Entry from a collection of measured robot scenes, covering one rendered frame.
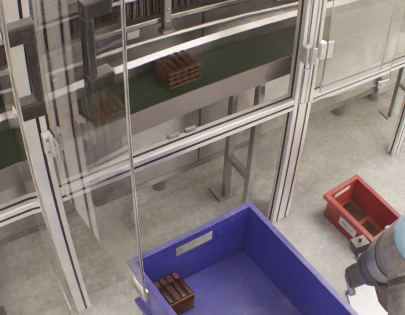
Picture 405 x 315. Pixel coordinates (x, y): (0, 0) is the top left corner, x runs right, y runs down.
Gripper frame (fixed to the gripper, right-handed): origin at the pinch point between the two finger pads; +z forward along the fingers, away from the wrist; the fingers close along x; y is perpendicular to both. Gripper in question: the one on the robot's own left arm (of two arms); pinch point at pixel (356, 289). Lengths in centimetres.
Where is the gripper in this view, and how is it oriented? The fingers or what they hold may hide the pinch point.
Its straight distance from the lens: 108.1
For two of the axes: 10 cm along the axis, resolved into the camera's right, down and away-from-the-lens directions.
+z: -0.1, 3.8, 9.3
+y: -2.5, -9.0, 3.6
